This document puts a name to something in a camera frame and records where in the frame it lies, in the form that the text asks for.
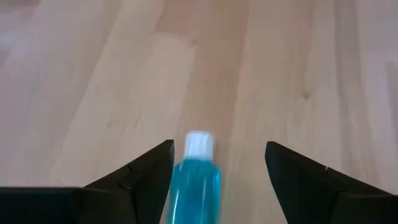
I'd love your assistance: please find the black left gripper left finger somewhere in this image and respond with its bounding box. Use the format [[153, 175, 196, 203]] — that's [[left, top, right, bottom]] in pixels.
[[74, 139, 175, 224]]

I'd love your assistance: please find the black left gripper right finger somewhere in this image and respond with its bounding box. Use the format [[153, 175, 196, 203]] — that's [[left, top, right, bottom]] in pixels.
[[264, 141, 398, 224]]

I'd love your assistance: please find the teal mouthwash bottle white cap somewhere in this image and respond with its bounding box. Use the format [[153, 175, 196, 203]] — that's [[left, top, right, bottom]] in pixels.
[[166, 130, 222, 224]]

